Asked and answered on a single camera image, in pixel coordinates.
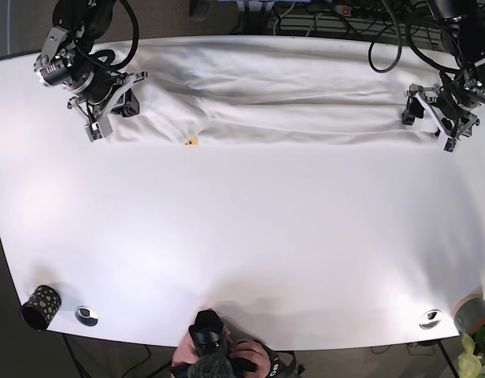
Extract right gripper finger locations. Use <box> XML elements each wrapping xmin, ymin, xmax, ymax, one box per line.
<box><xmin>114</xmin><ymin>89</ymin><xmax>140</xmax><ymax>117</ymax></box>

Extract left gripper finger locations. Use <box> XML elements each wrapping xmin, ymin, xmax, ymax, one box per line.
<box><xmin>402</xmin><ymin>97</ymin><xmax>424</xmax><ymax>126</ymax></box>

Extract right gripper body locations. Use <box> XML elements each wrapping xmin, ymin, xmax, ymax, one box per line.
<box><xmin>67</xmin><ymin>72</ymin><xmax>148</xmax><ymax>124</ymax></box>

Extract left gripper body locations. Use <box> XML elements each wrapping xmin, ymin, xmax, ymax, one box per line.
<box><xmin>405</xmin><ymin>83</ymin><xmax>480</xmax><ymax>140</ymax></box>

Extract white colourful-text T-shirt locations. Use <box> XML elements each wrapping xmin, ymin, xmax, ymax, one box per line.
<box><xmin>109</xmin><ymin>36</ymin><xmax>439</xmax><ymax>146</ymax></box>

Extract black photo camera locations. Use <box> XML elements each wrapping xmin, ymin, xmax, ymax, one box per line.
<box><xmin>169</xmin><ymin>309</ymin><xmax>256</xmax><ymax>377</ymax></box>

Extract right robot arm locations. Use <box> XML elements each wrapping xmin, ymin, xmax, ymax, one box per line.
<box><xmin>34</xmin><ymin>1</ymin><xmax>147</xmax><ymax>127</ymax></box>

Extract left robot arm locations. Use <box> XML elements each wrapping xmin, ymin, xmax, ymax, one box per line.
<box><xmin>368</xmin><ymin>1</ymin><xmax>485</xmax><ymax>152</ymax></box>

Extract photographer right hand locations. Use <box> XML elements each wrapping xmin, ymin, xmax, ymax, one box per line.
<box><xmin>172</xmin><ymin>332</ymin><xmax>198</xmax><ymax>367</ymax></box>

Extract photographer left hand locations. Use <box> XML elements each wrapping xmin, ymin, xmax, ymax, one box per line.
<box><xmin>230</xmin><ymin>339</ymin><xmax>271</xmax><ymax>378</ymax></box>

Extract grey plant pot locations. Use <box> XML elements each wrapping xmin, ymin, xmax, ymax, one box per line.
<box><xmin>452</xmin><ymin>294</ymin><xmax>485</xmax><ymax>336</ymax></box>

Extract right silver table grommet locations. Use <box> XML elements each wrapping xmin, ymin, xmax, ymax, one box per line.
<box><xmin>419</xmin><ymin>309</ymin><xmax>442</xmax><ymax>330</ymax></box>

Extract silver table grommet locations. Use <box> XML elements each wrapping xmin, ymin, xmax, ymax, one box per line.
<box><xmin>75</xmin><ymin>306</ymin><xmax>98</xmax><ymax>327</ymax></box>
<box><xmin>419</xmin><ymin>309</ymin><xmax>442</xmax><ymax>330</ymax></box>

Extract left silver table grommet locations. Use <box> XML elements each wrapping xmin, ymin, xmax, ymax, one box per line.
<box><xmin>75</xmin><ymin>306</ymin><xmax>98</xmax><ymax>327</ymax></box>

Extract black gold-spotted cup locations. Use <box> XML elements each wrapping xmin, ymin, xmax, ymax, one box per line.
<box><xmin>20</xmin><ymin>285</ymin><xmax>62</xmax><ymax>332</ymax></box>

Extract green potted plant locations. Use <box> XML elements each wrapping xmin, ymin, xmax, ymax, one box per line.
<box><xmin>457</xmin><ymin>326</ymin><xmax>485</xmax><ymax>378</ymax></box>

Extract fuzzy grey microphone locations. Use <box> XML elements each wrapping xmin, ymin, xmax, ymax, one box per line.
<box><xmin>187</xmin><ymin>354</ymin><xmax>235</xmax><ymax>378</ymax></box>

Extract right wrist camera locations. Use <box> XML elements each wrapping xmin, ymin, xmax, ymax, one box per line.
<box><xmin>85</xmin><ymin>121</ymin><xmax>113</xmax><ymax>143</ymax></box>

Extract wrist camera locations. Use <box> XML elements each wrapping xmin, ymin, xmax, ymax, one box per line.
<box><xmin>85</xmin><ymin>121</ymin><xmax>113</xmax><ymax>143</ymax></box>
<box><xmin>443</xmin><ymin>138</ymin><xmax>457</xmax><ymax>153</ymax></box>

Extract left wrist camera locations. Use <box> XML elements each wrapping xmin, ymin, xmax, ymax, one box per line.
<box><xmin>443</xmin><ymin>138</ymin><xmax>457</xmax><ymax>153</ymax></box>

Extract tangled black cables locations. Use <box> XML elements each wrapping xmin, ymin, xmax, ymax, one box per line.
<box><xmin>265</xmin><ymin>0</ymin><xmax>470</xmax><ymax>74</ymax></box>

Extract camera strap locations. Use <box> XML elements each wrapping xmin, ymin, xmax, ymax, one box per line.
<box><xmin>261</xmin><ymin>344</ymin><xmax>306</xmax><ymax>378</ymax></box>

